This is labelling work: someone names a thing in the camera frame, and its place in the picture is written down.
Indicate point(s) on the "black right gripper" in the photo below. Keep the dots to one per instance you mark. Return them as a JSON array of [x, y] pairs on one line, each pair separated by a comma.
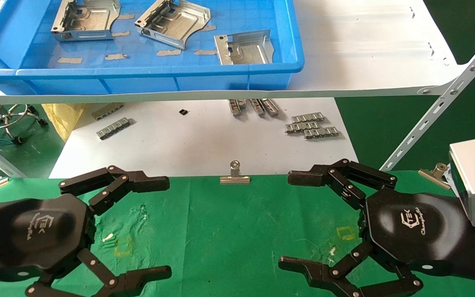
[[410, 231]]

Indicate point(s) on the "sheet metal bracket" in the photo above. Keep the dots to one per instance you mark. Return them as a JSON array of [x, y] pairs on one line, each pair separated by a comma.
[[89, 20], [250, 51], [175, 22]]

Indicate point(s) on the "green cloth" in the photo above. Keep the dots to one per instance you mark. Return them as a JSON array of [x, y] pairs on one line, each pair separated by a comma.
[[229, 231]]

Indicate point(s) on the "white shelf board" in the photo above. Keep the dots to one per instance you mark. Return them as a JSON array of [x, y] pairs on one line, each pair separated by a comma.
[[365, 49]]

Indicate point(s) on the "tiny black part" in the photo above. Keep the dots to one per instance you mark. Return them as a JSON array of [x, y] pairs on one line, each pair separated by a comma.
[[183, 111]]

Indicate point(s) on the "blue plastic tray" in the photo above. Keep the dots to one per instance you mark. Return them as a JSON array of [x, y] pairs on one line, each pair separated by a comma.
[[146, 78]]

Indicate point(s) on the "small grey slotted metal part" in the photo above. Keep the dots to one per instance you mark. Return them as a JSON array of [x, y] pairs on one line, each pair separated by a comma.
[[107, 111], [113, 128], [258, 107], [307, 118], [302, 127], [321, 133], [234, 107], [270, 107]]

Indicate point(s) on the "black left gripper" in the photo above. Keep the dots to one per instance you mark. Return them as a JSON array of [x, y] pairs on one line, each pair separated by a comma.
[[35, 231]]

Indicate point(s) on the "white perforated angle bar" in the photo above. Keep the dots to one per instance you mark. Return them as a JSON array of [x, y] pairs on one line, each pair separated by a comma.
[[452, 88]]

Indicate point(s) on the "yellow cloth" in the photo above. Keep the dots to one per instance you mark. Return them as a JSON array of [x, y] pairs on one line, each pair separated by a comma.
[[62, 117]]

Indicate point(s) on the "chrome stool base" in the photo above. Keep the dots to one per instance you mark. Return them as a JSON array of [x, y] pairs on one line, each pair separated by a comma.
[[4, 119]]

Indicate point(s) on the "beige tape strip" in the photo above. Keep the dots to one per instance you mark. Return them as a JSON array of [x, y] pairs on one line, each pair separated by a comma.
[[116, 56], [168, 52], [205, 52], [209, 28], [121, 34], [69, 60], [126, 17]]

